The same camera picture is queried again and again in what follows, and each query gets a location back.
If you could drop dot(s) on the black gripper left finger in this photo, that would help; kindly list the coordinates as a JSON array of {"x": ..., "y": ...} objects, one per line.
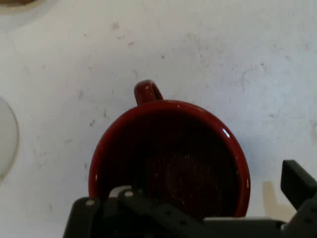
[{"x": 119, "y": 218}]

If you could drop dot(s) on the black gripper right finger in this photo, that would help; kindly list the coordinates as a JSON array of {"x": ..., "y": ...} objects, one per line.
[{"x": 302, "y": 188}]

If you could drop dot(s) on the red ceramic mug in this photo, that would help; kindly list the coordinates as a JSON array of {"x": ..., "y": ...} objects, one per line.
[{"x": 173, "y": 148}]

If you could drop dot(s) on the white enamel mug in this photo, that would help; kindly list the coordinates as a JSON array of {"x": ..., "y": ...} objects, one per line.
[{"x": 6, "y": 138}]

